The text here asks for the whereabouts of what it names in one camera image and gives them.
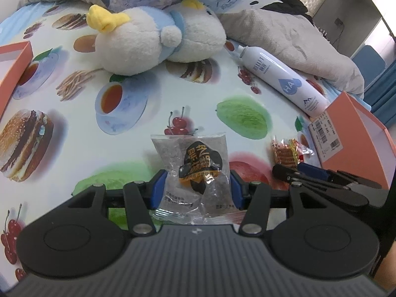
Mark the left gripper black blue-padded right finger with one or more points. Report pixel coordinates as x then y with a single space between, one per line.
257 199

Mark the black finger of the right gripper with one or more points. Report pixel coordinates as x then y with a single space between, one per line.
331 185

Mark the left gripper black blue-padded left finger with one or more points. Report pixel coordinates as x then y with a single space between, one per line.
130 204

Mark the small biscuit packet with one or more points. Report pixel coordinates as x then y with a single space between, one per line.
290 152

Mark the clear black-label snack packet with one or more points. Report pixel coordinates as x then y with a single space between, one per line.
197 189

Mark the pink cardboard box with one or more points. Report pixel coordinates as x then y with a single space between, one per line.
350 138

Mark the fruit print bed sheet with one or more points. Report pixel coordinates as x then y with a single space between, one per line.
104 123

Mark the blue curtain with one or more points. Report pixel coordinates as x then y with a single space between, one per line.
381 96

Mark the white spray bottle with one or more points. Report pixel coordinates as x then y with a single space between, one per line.
283 79

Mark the blue folding chair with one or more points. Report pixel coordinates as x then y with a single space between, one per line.
369 63

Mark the grey duvet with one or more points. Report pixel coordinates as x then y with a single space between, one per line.
292 39

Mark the white duck plush toy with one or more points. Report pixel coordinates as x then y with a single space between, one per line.
139 38

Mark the pink box lid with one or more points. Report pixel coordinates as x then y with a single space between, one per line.
15 58

